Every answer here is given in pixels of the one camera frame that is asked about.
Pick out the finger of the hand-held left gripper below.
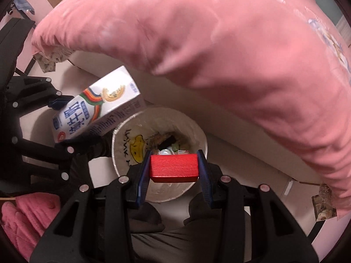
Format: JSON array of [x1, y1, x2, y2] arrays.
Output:
[[12, 77, 75, 116], [14, 135, 113, 161]]

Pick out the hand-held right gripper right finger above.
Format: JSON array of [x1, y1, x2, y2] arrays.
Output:
[[196, 149, 320, 263]]

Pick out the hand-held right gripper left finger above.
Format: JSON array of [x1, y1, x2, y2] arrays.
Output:
[[30, 150, 152, 263]]

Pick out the red wooden block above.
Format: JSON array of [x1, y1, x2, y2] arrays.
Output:
[[149, 154, 199, 183]]

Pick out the white milk carton gold print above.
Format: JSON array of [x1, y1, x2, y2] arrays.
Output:
[[52, 66, 147, 143]]

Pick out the white trash bin smiley liner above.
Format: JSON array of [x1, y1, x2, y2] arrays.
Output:
[[111, 107, 208, 203]]

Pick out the floral patterned mattress cloth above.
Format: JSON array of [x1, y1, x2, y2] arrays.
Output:
[[33, 46, 75, 73]]

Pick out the blue cloth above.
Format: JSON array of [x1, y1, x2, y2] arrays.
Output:
[[12, 0, 36, 16]]

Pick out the person's dark pants legs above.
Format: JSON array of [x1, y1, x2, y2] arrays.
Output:
[[129, 192, 253, 263]]

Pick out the pink floral bedsheet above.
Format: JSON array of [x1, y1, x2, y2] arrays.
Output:
[[31, 0, 351, 220]]

